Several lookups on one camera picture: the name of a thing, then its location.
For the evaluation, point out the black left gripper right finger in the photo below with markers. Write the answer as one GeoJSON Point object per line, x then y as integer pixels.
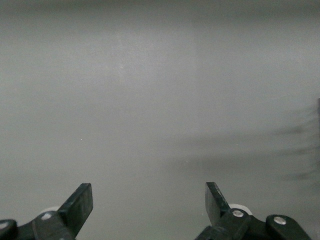
{"type": "Point", "coordinates": [213, 200]}

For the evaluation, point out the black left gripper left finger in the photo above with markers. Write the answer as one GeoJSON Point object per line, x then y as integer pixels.
{"type": "Point", "coordinates": [80, 205]}

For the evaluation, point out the dark grey table mat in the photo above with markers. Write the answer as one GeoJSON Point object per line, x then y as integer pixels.
{"type": "Point", "coordinates": [150, 100]}

